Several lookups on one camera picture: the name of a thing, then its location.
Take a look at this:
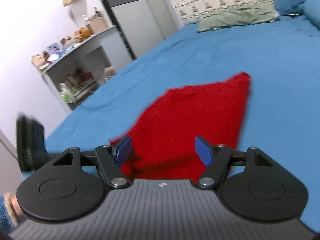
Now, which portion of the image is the bed with blue sheet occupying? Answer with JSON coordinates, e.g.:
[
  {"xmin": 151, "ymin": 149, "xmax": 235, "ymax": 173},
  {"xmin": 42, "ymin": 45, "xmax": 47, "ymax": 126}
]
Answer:
[{"xmin": 22, "ymin": 15, "xmax": 320, "ymax": 235}]

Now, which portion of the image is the beige plush toy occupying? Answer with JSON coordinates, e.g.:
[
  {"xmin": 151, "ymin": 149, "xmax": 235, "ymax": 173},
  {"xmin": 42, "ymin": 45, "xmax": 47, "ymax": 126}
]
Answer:
[{"xmin": 103, "ymin": 65, "xmax": 117, "ymax": 81}]

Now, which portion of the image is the wicker basket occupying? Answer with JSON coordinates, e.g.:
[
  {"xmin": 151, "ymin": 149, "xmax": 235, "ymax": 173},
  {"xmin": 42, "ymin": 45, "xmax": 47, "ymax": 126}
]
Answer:
[{"xmin": 88, "ymin": 17, "xmax": 110, "ymax": 34}]

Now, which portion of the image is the green pillow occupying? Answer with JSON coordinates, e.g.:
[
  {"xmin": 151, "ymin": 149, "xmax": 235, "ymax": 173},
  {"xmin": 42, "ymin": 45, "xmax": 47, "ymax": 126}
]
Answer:
[{"xmin": 197, "ymin": 5, "xmax": 280, "ymax": 33}]

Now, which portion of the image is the red knit sweater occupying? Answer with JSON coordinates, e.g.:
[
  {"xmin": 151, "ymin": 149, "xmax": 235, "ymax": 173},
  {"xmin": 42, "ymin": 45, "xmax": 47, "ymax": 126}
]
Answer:
[{"xmin": 109, "ymin": 72, "xmax": 252, "ymax": 183}]

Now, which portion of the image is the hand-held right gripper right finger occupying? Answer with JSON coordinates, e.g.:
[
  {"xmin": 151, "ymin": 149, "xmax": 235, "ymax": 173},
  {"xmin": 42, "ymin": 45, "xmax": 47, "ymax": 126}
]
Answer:
[{"xmin": 195, "ymin": 135, "xmax": 277, "ymax": 190}]

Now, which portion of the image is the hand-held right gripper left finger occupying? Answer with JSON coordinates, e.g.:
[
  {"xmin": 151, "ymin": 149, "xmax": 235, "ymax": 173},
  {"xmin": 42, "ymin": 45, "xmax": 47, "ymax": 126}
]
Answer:
[{"xmin": 45, "ymin": 135, "xmax": 133, "ymax": 189}]

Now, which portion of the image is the blue duvet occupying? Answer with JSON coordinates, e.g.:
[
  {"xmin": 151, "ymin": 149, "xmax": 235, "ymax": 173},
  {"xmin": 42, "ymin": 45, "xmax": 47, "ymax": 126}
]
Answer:
[{"xmin": 302, "ymin": 0, "xmax": 320, "ymax": 31}]

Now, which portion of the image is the white and grey wardrobe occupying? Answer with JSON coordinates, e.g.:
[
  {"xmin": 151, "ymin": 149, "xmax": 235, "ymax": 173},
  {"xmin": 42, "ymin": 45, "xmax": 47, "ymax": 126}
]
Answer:
[{"xmin": 92, "ymin": 0, "xmax": 185, "ymax": 61}]

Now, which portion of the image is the white shelf desk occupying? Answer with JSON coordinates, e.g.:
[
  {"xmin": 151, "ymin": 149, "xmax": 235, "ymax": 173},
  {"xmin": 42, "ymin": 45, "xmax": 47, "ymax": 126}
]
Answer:
[{"xmin": 31, "ymin": 25, "xmax": 133, "ymax": 111}]

